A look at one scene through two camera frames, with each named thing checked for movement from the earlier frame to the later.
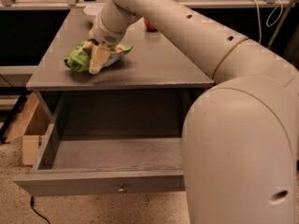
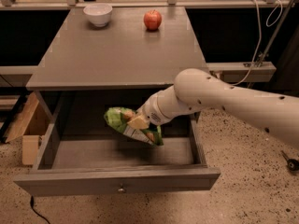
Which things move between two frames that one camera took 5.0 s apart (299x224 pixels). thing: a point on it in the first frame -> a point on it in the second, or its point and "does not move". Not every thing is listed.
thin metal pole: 283,19 does not move
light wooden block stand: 31,122 does not move
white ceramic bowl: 92,8 does not move
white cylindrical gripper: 104,35 -> 151,108
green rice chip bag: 78,58 -> 118,118
